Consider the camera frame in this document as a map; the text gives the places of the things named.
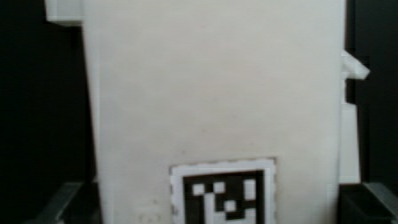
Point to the white cabinet body box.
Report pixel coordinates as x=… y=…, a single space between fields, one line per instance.
x=353 y=71

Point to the white cabinet top block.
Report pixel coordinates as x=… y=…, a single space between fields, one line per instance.
x=215 y=96

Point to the white U-shaped frame fence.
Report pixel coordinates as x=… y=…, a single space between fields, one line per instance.
x=64 y=12

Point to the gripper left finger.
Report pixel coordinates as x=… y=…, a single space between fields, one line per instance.
x=73 y=206

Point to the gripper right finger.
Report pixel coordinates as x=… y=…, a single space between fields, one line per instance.
x=368 y=204

